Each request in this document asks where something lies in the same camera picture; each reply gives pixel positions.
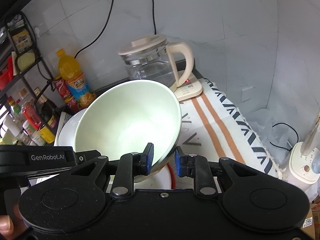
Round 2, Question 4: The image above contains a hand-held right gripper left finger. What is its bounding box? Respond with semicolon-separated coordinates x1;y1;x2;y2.
72;143;154;197

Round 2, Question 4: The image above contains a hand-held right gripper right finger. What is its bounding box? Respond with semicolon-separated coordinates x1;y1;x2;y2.
174;146;251;198

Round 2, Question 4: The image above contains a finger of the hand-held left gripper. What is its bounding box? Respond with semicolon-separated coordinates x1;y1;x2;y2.
74;149;101;167

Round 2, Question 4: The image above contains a red-rimmed white bowl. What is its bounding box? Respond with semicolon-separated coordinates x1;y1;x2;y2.
134;164;177;190

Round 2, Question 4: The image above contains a pale green bowl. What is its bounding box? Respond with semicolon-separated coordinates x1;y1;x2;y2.
74;79;182;183

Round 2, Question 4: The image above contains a person's left hand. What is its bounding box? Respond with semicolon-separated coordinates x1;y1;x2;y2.
0;204;28;240

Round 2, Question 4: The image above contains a dark sauce bottle yellow label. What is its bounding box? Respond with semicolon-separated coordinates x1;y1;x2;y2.
37;124;56;145

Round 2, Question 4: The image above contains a white jar with green label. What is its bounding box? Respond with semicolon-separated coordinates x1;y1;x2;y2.
22;120;37;137

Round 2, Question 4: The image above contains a white plastic cup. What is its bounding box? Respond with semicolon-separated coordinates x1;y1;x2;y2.
2;117;21;141

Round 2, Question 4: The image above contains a red soda can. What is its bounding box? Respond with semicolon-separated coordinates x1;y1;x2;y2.
53;76;75;105
64;99;87;115

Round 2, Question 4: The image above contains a dark glass sauce bottle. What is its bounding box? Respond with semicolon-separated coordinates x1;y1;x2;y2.
33;87;60;128

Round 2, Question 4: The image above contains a patterned white table cloth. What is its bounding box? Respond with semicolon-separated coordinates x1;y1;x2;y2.
178;77;286;181

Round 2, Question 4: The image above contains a cream kettle base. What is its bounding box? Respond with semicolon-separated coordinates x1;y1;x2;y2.
172;73;203;103

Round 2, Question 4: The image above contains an orange juice bottle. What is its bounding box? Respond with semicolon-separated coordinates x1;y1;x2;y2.
56;49;97;108

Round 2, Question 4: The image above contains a black metal rack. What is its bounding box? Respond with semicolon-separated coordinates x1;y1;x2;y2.
0;11;62;145

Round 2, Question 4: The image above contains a red packet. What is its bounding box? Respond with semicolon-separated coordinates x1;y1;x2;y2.
0;56;15;91

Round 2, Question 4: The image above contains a clear plastic bag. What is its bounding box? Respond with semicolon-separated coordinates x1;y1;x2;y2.
246;105;304;157

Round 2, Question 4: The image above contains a pale yellow round pack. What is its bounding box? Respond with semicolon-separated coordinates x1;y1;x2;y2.
16;50;36;72

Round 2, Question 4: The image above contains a yellow label box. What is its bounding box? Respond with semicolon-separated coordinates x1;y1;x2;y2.
11;29;33;53

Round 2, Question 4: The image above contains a white fan base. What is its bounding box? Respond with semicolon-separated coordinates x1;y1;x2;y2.
288;110;320;186

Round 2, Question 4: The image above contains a brown cardboard box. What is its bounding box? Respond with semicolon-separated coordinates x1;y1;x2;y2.
301;202;320;238

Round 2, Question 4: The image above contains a glass kettle with cream handle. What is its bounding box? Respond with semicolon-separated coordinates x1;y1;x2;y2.
118;34;194;93

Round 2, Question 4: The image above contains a thin black power cord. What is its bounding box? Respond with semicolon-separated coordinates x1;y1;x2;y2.
271;122;300;153

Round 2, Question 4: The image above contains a black cable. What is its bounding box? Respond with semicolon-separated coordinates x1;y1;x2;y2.
141;0;157;35
74;0;115;58

